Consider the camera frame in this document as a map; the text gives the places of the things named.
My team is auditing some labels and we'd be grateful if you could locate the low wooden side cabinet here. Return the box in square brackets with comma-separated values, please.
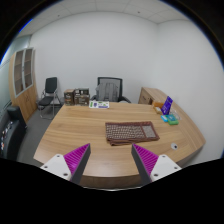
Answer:
[137, 86, 174, 107]

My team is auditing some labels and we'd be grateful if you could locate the black visitor chair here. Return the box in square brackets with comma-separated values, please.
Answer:
[37, 77, 60, 119]

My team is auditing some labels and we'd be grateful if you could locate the dark box with label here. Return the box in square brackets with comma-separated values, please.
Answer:
[74, 88, 90, 106]

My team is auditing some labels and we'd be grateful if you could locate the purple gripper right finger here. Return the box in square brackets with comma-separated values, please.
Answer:
[131, 144, 181, 185]

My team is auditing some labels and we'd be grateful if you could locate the blue small box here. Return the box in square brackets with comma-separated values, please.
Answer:
[161, 115, 175, 122]

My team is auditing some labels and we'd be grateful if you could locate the dark brown cardboard box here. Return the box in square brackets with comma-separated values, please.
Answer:
[64, 89, 74, 105]

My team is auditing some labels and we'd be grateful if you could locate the wooden bookcase cabinet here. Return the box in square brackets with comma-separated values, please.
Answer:
[8, 48, 37, 121]

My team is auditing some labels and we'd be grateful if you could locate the white green flat package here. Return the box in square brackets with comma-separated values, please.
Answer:
[89, 101, 110, 109]

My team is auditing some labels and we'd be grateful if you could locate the purple standing card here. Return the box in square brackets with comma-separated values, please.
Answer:
[161, 97, 173, 115]

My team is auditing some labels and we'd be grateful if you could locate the green small box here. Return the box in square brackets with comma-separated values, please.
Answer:
[168, 119, 179, 125]

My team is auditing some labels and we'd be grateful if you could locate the orange small box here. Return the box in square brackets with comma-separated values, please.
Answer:
[153, 106, 162, 115]

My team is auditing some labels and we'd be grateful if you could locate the brown patterned towel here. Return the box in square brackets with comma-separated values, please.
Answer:
[105, 121, 160, 146]

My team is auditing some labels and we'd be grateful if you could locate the wooden office desk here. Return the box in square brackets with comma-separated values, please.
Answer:
[34, 103, 205, 189]

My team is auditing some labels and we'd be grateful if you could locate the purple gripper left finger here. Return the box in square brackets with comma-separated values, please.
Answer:
[41, 144, 91, 184]

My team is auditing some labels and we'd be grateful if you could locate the white round table grommet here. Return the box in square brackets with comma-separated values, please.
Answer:
[171, 143, 178, 150]

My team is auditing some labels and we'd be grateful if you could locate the black mesh office chair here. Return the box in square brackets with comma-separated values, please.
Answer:
[91, 77, 130, 103]

